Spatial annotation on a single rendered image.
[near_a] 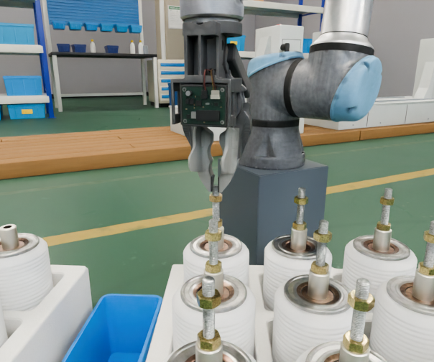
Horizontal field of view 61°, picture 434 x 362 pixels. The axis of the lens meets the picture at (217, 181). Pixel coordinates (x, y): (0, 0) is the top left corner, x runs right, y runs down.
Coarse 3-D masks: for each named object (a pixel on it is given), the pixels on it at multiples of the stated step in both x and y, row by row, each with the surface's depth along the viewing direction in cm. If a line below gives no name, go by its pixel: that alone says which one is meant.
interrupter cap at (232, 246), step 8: (200, 240) 55; (224, 240) 55; (232, 240) 55; (192, 248) 52; (200, 248) 52; (208, 248) 53; (224, 248) 53; (232, 248) 52; (240, 248) 52; (200, 256) 50; (208, 256) 50; (224, 256) 50
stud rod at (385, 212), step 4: (388, 188) 51; (384, 192) 51; (388, 192) 50; (384, 196) 51; (388, 196) 50; (384, 208) 51; (388, 208) 51; (384, 212) 51; (388, 212) 51; (384, 216) 51; (388, 216) 51; (384, 220) 51; (384, 224) 51
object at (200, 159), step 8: (192, 128) 49; (200, 128) 48; (192, 136) 49; (200, 136) 49; (208, 136) 49; (200, 144) 49; (208, 144) 49; (192, 152) 46; (200, 152) 49; (208, 152) 50; (192, 160) 47; (200, 160) 49; (208, 160) 50; (192, 168) 47; (200, 168) 50; (208, 168) 50; (200, 176) 51; (208, 176) 50; (208, 184) 51
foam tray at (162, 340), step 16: (176, 272) 60; (256, 272) 60; (336, 272) 60; (176, 288) 56; (256, 288) 56; (256, 304) 52; (160, 320) 48; (256, 320) 48; (272, 320) 49; (368, 320) 49; (160, 336) 46; (256, 336) 46; (368, 336) 49; (160, 352) 43; (256, 352) 43
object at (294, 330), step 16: (288, 304) 40; (288, 320) 40; (304, 320) 38; (320, 320) 38; (336, 320) 38; (272, 336) 44; (288, 336) 40; (304, 336) 39; (320, 336) 38; (336, 336) 38; (272, 352) 44; (288, 352) 40
